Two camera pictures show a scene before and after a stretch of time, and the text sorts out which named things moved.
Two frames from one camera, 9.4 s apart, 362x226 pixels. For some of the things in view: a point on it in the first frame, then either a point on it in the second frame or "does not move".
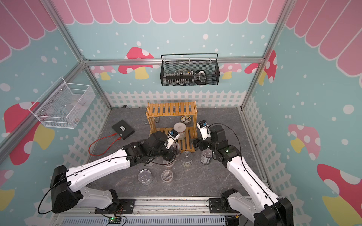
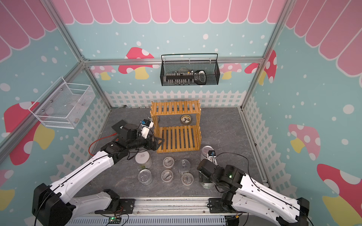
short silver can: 144,177 does not move
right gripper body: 206,143 -> 216,181
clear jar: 168,164 -> 187,179
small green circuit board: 114,220 does not move
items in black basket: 183,77 does not move
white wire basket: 63,105 does not move
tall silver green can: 206,156 does not move
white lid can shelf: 180,127 -> 208,185
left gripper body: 168,154 -> 141,142
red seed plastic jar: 167,175 does not move
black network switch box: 123,129 does not move
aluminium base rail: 160,212 does not move
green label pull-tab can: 186,158 -> 184,166
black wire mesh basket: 190,73 does not move
